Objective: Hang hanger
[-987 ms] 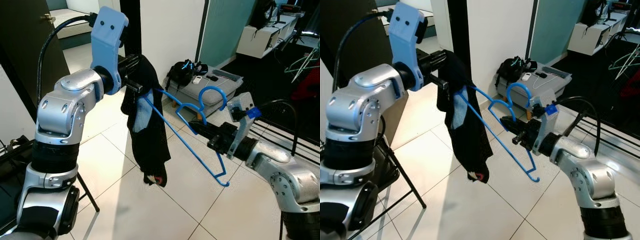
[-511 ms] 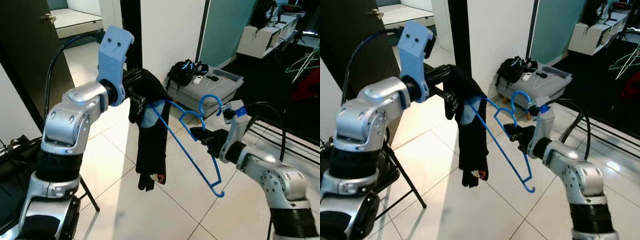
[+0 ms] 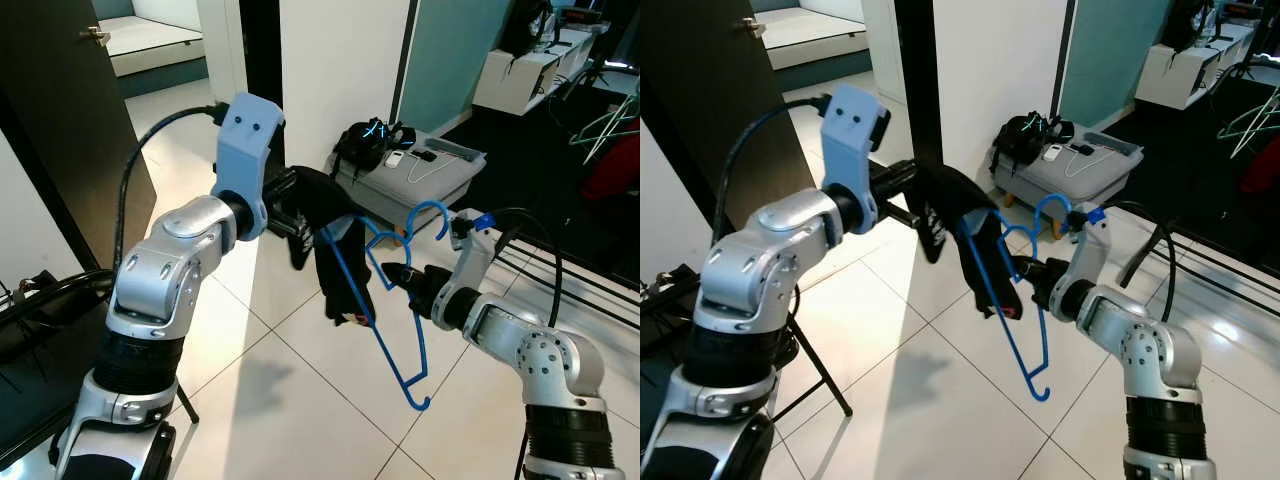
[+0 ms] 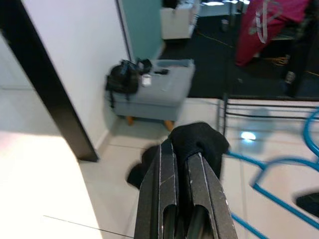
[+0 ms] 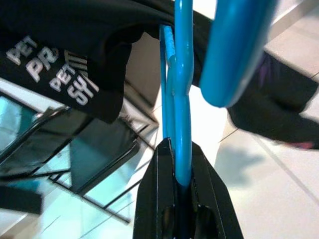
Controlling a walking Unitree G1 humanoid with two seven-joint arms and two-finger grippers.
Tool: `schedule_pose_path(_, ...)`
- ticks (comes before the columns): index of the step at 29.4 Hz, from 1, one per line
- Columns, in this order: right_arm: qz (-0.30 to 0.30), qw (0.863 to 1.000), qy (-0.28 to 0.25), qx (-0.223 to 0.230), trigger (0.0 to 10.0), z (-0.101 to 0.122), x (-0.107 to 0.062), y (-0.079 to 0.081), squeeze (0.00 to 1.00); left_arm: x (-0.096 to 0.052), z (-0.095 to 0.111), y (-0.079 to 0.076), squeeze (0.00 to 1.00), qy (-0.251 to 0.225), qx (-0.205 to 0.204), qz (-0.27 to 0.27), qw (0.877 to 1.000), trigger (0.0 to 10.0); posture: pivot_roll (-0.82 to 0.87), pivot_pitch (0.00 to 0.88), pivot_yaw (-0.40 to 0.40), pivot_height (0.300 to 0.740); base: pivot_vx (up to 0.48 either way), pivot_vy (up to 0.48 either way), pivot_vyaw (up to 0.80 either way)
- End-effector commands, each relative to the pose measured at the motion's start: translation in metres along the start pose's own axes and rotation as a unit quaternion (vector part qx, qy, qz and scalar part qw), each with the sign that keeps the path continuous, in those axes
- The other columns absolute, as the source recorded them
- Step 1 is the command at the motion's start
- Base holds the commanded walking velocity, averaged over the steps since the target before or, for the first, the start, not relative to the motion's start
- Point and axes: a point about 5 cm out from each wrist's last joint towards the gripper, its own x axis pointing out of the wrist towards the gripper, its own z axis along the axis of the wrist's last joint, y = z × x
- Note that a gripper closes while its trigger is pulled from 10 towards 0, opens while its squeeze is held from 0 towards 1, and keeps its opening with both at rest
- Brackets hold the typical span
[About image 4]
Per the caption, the blue plastic clothes hanger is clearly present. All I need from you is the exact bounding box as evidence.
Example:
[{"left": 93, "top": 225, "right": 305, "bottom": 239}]
[{"left": 225, "top": 107, "right": 319, "bottom": 239}]

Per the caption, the black vertical post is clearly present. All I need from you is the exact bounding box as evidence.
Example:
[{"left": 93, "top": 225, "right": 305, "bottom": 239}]
[{"left": 0, "top": 0, "right": 100, "bottom": 162}]

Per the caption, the black metal clothes rack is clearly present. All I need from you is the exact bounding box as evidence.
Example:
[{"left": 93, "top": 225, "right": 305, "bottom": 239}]
[{"left": 216, "top": 0, "right": 319, "bottom": 132}]

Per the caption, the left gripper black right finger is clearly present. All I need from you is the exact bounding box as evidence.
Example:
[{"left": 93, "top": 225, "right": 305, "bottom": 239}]
[{"left": 185, "top": 152, "right": 238, "bottom": 239}]

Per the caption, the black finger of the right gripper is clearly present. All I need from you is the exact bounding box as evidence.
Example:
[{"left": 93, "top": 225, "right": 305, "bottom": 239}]
[{"left": 296, "top": 193, "right": 319, "bottom": 217}]

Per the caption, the black shirt with white band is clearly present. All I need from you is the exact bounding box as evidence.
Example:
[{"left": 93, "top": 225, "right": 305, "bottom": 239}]
[{"left": 126, "top": 121, "right": 231, "bottom": 192}]

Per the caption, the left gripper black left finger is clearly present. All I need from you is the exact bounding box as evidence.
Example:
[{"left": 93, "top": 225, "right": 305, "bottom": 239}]
[{"left": 134, "top": 138, "right": 180, "bottom": 239}]

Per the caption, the red hanging garment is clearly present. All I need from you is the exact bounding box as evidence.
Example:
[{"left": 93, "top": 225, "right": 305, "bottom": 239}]
[{"left": 235, "top": 0, "right": 310, "bottom": 67}]

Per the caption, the yellow floor cable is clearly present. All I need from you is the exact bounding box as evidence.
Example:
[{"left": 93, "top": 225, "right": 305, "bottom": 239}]
[{"left": 196, "top": 29, "right": 294, "bottom": 67}]

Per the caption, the black bag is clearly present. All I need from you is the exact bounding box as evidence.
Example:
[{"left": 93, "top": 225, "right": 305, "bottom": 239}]
[{"left": 106, "top": 59, "right": 153, "bottom": 108}]

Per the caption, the pale green wire hanger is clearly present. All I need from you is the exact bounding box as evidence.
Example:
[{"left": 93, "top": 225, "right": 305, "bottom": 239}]
[{"left": 249, "top": 0, "right": 284, "bottom": 43}]

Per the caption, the white low cabinet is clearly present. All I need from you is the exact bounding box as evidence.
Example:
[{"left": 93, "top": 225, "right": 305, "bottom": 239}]
[{"left": 159, "top": 4, "right": 200, "bottom": 40}]

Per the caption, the grey upholstered ottoman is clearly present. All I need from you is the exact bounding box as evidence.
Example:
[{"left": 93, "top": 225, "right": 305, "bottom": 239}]
[{"left": 114, "top": 59, "right": 196, "bottom": 131}]

